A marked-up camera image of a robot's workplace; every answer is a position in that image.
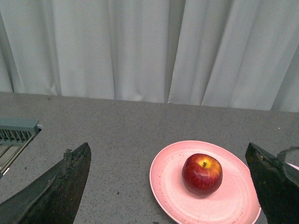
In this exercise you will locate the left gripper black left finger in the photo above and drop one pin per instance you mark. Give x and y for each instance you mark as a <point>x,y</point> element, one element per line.
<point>55,196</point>

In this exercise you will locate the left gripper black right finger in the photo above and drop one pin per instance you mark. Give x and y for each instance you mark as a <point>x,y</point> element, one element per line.
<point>276,183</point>

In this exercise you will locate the red apple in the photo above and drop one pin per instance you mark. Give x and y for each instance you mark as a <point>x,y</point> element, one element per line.
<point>202,174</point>

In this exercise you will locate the light pink bowl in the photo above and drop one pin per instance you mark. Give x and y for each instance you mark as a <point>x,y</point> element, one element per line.
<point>293,166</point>

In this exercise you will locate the pink plate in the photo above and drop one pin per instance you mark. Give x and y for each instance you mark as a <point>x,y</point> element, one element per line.
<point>235,201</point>

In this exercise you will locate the grey-green slotted rack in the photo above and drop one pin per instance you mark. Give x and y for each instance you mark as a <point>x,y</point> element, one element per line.
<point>15,135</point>

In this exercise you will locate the white curtain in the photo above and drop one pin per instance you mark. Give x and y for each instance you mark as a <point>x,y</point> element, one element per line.
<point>226,53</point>

